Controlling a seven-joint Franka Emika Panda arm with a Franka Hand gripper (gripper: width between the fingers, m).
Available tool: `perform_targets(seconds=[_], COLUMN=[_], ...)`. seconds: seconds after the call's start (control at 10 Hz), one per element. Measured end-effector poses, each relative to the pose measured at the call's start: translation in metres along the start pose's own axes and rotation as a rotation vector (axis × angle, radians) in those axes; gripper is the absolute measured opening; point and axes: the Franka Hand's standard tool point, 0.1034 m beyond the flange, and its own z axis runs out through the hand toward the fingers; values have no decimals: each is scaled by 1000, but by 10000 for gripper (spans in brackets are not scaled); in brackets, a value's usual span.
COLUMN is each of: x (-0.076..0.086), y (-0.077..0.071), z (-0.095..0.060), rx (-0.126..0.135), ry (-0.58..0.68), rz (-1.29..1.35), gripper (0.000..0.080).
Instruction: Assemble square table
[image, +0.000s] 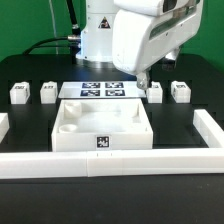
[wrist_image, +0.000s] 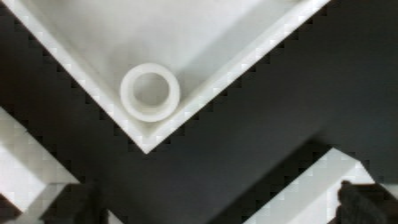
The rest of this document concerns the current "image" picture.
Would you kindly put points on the white plate with tags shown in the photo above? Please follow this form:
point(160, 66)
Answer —
point(109, 89)

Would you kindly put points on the white U-shaped fence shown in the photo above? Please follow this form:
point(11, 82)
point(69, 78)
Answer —
point(111, 163)

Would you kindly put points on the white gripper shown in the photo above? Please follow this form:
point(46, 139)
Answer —
point(145, 31)

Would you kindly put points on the white square table top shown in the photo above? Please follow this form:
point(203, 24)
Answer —
point(101, 124)

